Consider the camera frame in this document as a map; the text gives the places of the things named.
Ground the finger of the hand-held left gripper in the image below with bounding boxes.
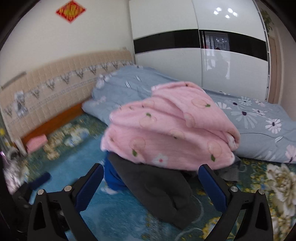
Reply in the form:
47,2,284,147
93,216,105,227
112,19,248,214
13,172,52,208

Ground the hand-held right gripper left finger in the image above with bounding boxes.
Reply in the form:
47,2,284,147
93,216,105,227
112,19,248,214
27,163,104,241

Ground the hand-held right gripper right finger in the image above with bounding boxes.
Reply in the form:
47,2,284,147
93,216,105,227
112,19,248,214
198,164,274,241

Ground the pink fleece peach-print garment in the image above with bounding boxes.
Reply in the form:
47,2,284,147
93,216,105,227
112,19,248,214
100,81,241,172

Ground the grey floral sheet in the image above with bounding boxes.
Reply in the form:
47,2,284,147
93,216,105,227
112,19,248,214
3,151,29,193

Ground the blue garment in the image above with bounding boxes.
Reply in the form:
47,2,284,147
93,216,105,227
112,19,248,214
102,152,126,195

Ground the pink folded towel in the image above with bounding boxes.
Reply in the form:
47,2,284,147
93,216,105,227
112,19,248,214
26,134,48,153

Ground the teal floral blanket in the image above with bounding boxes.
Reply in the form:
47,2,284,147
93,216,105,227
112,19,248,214
0,113,296,241

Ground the dark grey garment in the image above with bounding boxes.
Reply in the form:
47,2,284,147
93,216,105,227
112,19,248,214
107,153,201,230

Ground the light blue floral quilt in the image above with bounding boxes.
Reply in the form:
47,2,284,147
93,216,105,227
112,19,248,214
82,65,296,164

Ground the beige quilted headboard cover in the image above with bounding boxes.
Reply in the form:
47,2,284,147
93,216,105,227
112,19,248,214
0,49,136,139

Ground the white wardrobe with black band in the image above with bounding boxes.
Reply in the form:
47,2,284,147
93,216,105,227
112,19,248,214
128,0,271,102

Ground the orange wooden bed frame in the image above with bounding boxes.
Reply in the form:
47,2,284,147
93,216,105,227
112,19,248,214
22,103,85,145

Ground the wooden door frame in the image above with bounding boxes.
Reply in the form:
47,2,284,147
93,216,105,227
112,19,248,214
267,25,284,105

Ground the red diamond wall decoration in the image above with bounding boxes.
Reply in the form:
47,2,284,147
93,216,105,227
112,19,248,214
55,1,86,23

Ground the green plant wall sticker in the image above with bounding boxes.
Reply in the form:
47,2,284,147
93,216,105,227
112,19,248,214
259,5,275,33

